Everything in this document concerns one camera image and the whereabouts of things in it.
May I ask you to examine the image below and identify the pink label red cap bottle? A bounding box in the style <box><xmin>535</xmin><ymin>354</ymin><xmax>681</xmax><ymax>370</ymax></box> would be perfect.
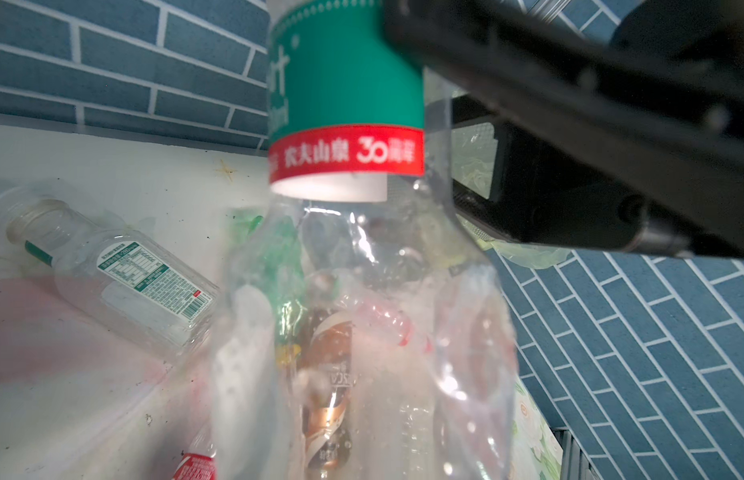
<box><xmin>348</xmin><ymin>297</ymin><xmax>433</xmax><ymax>354</ymax></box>

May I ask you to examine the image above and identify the brown coffee bottle upper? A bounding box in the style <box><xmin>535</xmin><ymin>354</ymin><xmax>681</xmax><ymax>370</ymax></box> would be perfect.
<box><xmin>298</xmin><ymin>308</ymin><xmax>353</xmax><ymax>479</ymax></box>

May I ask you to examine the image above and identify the clear square white-label bottle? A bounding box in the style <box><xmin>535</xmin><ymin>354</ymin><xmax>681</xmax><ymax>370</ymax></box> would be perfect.
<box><xmin>5</xmin><ymin>199</ymin><xmax>219</xmax><ymax>363</ymax></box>

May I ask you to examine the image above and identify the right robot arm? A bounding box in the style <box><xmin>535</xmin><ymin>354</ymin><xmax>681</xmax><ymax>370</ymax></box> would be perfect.
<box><xmin>383</xmin><ymin>1</ymin><xmax>744</xmax><ymax>259</ymax></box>

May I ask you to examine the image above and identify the clear bottle green label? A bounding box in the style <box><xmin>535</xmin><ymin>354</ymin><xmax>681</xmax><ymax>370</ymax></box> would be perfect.
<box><xmin>212</xmin><ymin>1</ymin><xmax>517</xmax><ymax>479</ymax></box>

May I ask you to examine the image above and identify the green plastic bin liner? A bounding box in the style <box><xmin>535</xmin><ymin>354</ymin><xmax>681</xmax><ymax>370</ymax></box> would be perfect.
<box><xmin>474</xmin><ymin>237</ymin><xmax>572</xmax><ymax>270</ymax></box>

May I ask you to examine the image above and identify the red label yellow cap bottle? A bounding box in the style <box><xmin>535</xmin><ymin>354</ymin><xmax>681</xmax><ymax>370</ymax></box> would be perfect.
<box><xmin>172</xmin><ymin>421</ymin><xmax>217</xmax><ymax>480</ymax></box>

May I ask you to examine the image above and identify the green Sprite bottle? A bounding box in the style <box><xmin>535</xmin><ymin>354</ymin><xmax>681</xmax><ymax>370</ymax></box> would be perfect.
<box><xmin>225</xmin><ymin>215</ymin><xmax>306</xmax><ymax>366</ymax></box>

